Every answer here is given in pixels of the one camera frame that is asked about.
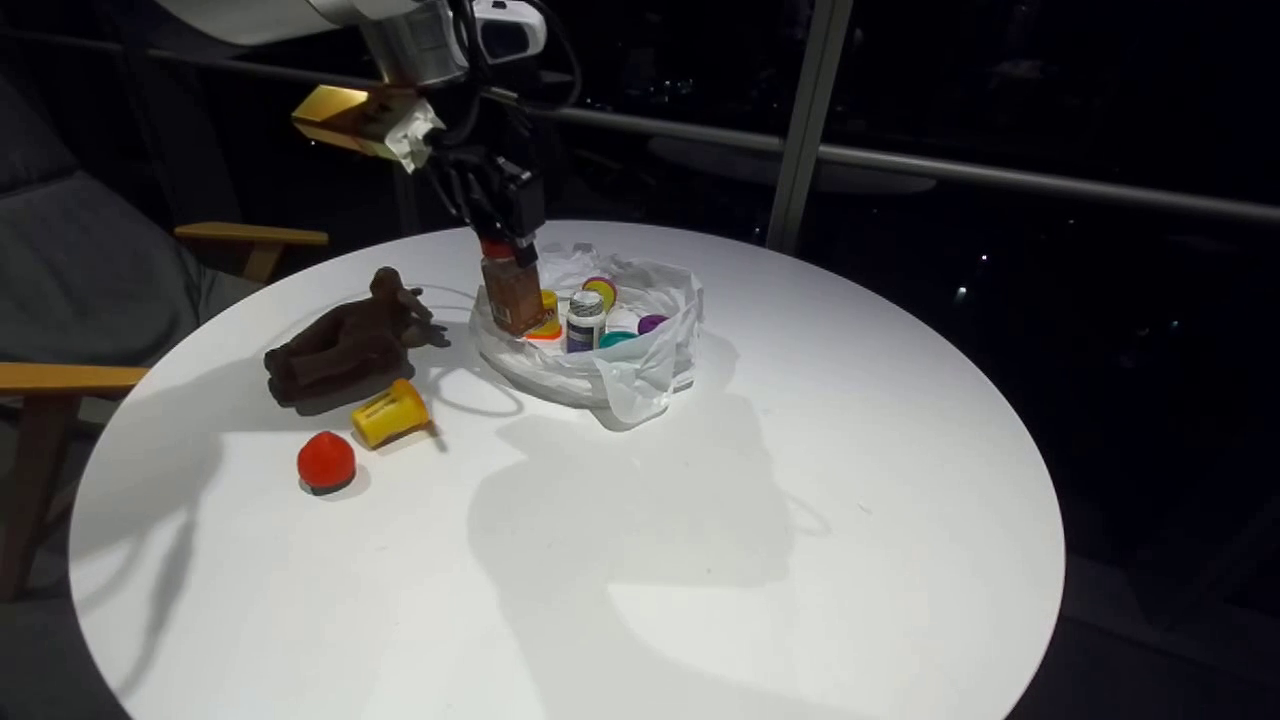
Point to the grey window frame post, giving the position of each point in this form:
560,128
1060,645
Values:
810,122

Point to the grey armchair wooden arms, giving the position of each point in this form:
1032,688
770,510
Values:
81,283

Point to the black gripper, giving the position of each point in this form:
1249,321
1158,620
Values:
499,180

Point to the white pill bottle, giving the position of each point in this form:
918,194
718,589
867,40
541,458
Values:
585,321

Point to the brown plush moose toy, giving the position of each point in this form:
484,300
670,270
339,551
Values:
335,353

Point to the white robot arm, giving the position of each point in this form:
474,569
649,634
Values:
403,32

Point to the grey metal railing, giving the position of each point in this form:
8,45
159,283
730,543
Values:
934,163

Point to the white plastic bag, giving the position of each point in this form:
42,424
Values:
641,383

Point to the yellow plastic tub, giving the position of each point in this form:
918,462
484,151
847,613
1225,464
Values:
390,412

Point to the red toy ball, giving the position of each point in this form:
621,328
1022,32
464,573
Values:
325,462

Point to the brown spice jar red lid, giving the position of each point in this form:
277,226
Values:
513,295

